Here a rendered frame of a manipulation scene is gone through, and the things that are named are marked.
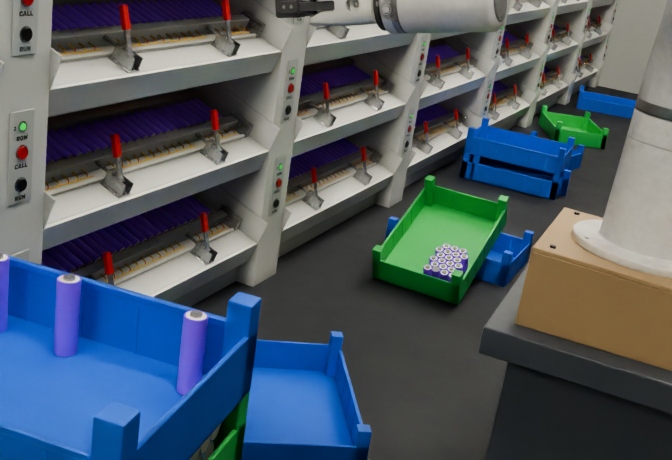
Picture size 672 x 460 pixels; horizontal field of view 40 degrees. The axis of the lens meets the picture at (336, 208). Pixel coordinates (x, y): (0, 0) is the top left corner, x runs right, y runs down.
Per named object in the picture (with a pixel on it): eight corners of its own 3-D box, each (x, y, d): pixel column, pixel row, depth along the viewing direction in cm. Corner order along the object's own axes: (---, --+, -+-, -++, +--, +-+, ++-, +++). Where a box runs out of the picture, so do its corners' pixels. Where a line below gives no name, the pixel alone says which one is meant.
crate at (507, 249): (527, 262, 222) (534, 231, 220) (504, 287, 205) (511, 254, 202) (414, 228, 234) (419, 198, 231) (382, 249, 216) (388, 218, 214)
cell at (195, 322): (204, 387, 70) (213, 311, 68) (193, 398, 68) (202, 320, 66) (183, 381, 70) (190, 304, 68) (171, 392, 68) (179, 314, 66)
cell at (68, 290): (82, 349, 72) (86, 275, 70) (68, 359, 71) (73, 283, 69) (62, 343, 73) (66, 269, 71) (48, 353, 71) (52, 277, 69)
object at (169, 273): (249, 260, 185) (277, 206, 178) (28, 377, 132) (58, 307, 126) (175, 202, 189) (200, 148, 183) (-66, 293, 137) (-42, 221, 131)
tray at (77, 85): (272, 72, 172) (293, 28, 168) (38, 118, 120) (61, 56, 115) (193, 15, 177) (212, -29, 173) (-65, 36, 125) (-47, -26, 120)
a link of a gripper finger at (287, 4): (308, 17, 129) (267, 19, 132) (318, 16, 132) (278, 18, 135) (307, -6, 128) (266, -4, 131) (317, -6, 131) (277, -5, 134)
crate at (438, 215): (458, 305, 192) (460, 277, 187) (371, 277, 199) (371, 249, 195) (506, 224, 212) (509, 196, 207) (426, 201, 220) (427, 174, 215)
